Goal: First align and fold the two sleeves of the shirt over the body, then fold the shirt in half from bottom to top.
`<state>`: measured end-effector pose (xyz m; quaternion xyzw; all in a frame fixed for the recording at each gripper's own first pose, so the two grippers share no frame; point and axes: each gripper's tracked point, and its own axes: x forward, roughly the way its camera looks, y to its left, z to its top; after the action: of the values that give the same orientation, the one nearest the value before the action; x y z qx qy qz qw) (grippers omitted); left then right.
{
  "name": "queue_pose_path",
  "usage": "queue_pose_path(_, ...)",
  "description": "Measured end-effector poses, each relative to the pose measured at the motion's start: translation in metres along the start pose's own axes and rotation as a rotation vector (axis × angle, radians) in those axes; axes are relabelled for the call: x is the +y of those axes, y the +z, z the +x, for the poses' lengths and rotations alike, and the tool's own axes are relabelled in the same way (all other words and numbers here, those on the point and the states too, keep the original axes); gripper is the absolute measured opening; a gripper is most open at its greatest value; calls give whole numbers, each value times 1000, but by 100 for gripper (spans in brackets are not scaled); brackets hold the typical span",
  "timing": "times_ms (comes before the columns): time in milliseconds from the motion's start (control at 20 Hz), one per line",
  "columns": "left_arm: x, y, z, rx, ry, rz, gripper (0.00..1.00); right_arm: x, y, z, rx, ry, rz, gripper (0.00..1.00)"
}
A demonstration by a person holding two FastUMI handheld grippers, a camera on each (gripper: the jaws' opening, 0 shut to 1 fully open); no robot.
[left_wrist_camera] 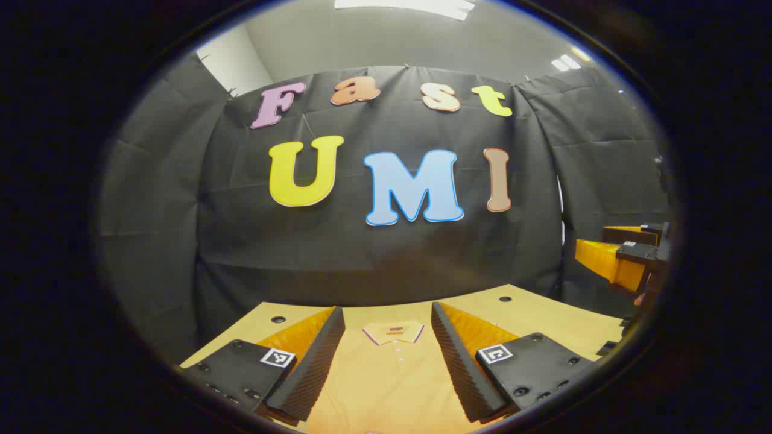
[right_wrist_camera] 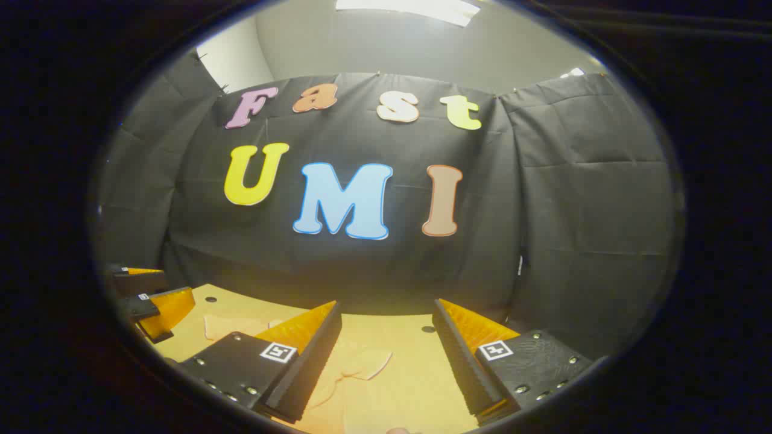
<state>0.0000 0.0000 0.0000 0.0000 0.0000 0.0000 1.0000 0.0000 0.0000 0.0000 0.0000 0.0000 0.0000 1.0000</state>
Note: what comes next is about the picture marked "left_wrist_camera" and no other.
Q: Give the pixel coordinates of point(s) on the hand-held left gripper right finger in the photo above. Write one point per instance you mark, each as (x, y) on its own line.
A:
(461, 367)

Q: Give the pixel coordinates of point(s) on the long ceiling light panel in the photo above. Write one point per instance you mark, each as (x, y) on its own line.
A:
(410, 6)

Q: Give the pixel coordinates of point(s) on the black backdrop cloth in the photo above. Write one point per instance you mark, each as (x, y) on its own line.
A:
(362, 259)

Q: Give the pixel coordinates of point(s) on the small ceiling light panel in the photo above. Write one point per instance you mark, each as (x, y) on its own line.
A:
(566, 61)

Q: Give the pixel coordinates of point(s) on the orange polo T-shirt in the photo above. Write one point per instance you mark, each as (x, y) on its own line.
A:
(386, 386)

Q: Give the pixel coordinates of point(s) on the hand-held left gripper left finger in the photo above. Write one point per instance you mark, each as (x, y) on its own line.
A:
(313, 367)

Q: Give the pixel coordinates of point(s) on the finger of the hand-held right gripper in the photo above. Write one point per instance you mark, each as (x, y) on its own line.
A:
(627, 234)
(609, 262)

